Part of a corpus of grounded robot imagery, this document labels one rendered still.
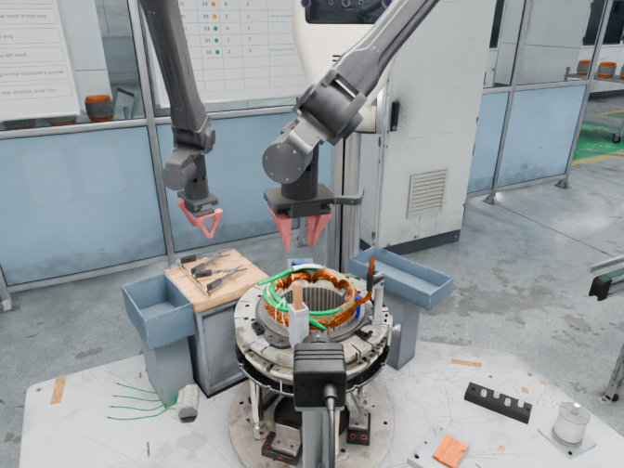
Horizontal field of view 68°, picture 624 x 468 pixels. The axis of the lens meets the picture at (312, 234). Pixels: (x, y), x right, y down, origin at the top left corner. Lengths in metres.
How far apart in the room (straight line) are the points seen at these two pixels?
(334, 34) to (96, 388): 1.07
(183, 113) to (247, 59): 2.10
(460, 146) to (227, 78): 1.66
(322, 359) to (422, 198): 3.05
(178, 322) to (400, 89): 2.31
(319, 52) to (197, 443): 0.96
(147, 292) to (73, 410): 0.33
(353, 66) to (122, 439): 0.95
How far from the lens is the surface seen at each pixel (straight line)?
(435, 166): 3.40
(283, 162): 0.61
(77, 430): 1.29
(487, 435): 1.22
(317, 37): 1.22
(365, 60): 0.66
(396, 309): 1.21
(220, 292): 1.11
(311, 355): 0.40
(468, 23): 3.34
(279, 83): 3.19
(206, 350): 1.17
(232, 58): 3.07
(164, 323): 1.08
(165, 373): 1.19
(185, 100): 0.99
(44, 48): 2.93
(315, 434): 0.44
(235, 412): 1.19
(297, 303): 0.82
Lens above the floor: 1.66
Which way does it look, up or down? 26 degrees down
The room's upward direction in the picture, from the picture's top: straight up
